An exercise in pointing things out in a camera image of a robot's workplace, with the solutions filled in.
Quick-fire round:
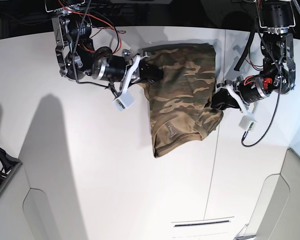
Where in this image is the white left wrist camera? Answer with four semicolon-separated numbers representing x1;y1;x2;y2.
239;113;257;132

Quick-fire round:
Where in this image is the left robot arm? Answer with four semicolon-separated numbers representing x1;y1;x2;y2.
211;0;296;111

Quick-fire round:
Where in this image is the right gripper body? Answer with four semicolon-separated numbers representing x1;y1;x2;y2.
94;49;150;97

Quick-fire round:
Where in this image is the camouflage T-shirt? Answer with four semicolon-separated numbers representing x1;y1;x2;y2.
142;43;223;158

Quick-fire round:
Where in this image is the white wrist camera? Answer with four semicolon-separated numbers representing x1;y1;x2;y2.
112;92;134;112
239;113;257;132

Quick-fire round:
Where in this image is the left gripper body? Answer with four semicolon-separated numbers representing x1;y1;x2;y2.
216;76;273;114

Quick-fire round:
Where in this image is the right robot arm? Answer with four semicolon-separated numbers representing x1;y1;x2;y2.
44;0;164;98

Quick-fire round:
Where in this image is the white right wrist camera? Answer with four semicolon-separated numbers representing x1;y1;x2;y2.
112;92;134;112

